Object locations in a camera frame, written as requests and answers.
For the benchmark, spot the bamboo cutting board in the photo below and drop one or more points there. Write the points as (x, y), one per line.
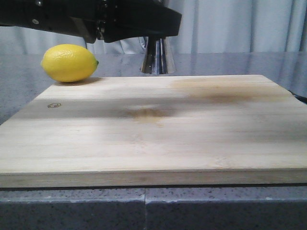
(119, 131)

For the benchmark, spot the yellow lemon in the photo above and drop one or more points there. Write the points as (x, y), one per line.
(69, 63)

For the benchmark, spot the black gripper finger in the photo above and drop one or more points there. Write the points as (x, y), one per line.
(122, 19)

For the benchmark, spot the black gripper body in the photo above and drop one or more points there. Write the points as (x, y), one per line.
(68, 17)

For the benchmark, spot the steel double jigger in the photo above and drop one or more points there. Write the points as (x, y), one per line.
(158, 57)

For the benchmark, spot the grey curtain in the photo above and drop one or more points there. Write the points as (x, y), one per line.
(207, 26)

